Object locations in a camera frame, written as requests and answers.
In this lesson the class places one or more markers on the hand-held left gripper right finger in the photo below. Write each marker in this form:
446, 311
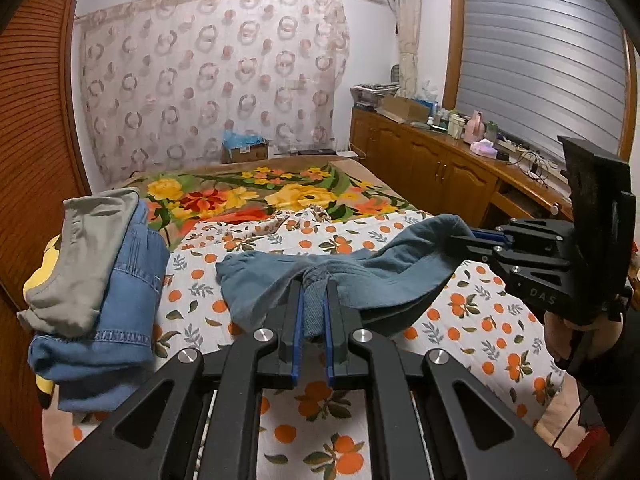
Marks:
330, 345

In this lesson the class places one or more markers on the pink tissue pack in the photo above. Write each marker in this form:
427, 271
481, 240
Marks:
485, 149

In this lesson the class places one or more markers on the cardboard box with blue bag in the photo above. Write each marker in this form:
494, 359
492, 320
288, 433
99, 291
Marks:
245, 152

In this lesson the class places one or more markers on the pink bottle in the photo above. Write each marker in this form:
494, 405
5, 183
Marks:
474, 130

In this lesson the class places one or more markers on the wooden louvered wardrobe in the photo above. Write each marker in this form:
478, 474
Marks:
30, 135

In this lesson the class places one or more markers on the floral blanket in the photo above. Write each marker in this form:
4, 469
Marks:
225, 195

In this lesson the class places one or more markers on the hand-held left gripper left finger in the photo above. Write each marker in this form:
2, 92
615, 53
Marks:
298, 340

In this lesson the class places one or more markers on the yellow plush toy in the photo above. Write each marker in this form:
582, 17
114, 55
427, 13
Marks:
44, 270

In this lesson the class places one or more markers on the stack of newspapers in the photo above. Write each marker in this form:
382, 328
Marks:
372, 92

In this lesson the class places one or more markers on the white power strip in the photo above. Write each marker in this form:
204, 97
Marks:
510, 146

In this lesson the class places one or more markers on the folded blue denim jeans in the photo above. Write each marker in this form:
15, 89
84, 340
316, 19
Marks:
120, 310

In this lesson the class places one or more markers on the teal shorts pants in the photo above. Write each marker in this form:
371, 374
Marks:
390, 270

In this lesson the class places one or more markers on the orange fruit print bed sheet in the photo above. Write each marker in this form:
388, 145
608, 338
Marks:
200, 280

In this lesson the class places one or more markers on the beige tied curtain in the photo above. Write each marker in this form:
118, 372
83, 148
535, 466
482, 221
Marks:
407, 35

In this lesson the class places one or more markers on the white bottle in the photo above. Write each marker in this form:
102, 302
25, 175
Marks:
456, 125

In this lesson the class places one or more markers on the person's right hand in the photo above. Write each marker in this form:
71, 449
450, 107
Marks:
557, 332

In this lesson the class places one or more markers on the open cardboard box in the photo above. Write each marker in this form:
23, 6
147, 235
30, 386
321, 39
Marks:
400, 107

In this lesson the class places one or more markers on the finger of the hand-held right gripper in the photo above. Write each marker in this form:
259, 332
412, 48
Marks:
487, 233
475, 250

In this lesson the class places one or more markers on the folded grey pants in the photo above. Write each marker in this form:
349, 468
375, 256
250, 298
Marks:
75, 270

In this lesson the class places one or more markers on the wooden sideboard cabinet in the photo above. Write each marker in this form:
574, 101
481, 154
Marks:
425, 160

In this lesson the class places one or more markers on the grey window blind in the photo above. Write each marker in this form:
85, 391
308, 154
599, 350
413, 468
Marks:
540, 60

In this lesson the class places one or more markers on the circle patterned wall curtain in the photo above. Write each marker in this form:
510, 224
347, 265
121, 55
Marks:
200, 85

